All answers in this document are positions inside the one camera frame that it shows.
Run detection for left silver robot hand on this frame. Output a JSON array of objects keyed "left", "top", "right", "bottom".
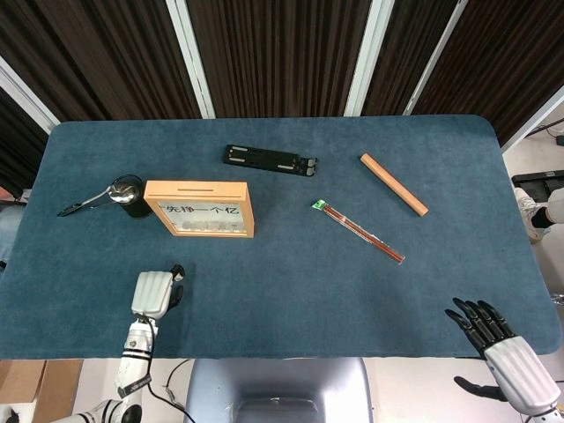
[{"left": 130, "top": 263, "right": 186, "bottom": 321}]

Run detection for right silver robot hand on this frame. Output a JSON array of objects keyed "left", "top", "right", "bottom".
[{"left": 444, "top": 298, "right": 561, "bottom": 413}]

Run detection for black mesh pen cup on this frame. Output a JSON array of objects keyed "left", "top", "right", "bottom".
[{"left": 112, "top": 174, "right": 153, "bottom": 220}]

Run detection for metal spoon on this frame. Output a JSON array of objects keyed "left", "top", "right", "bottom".
[{"left": 56, "top": 182, "right": 138, "bottom": 218}]

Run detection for cardboard box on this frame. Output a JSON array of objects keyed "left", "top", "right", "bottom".
[
  {"left": 33, "top": 360, "right": 85, "bottom": 423},
  {"left": 0, "top": 360, "right": 48, "bottom": 404}
]

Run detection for blue table cloth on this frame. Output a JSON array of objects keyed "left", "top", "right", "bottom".
[{"left": 0, "top": 115, "right": 563, "bottom": 360}]

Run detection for grey robot torso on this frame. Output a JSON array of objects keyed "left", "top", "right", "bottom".
[{"left": 183, "top": 356, "right": 375, "bottom": 423}]

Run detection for white sneaker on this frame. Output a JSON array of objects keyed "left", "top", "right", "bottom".
[{"left": 516, "top": 197, "right": 547, "bottom": 245}]

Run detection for person leg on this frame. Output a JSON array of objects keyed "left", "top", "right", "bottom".
[{"left": 531, "top": 187, "right": 564, "bottom": 230}]

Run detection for black folding stand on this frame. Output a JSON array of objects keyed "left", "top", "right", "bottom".
[{"left": 222, "top": 144, "right": 320, "bottom": 178}]

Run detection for black equipment base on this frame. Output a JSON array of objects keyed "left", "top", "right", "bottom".
[{"left": 510, "top": 170, "right": 564, "bottom": 199}]

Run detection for packaged red chopsticks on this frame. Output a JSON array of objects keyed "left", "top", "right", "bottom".
[{"left": 313, "top": 198, "right": 405, "bottom": 266}]

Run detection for wooden rolling pin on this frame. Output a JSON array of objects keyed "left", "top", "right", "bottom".
[{"left": 360, "top": 152, "right": 430, "bottom": 218}]

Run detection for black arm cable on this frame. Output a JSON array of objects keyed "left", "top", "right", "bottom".
[{"left": 138, "top": 313, "right": 190, "bottom": 418}]

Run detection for wooden coin box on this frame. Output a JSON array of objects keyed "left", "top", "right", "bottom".
[{"left": 144, "top": 179, "right": 256, "bottom": 240}]

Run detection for white partition frame post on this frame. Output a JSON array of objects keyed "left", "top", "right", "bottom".
[
  {"left": 501, "top": 83, "right": 564, "bottom": 153},
  {"left": 343, "top": 0, "right": 395, "bottom": 117},
  {"left": 165, "top": 0, "right": 216, "bottom": 119},
  {"left": 403, "top": 0, "right": 469, "bottom": 116},
  {"left": 0, "top": 56, "right": 62, "bottom": 133}
]

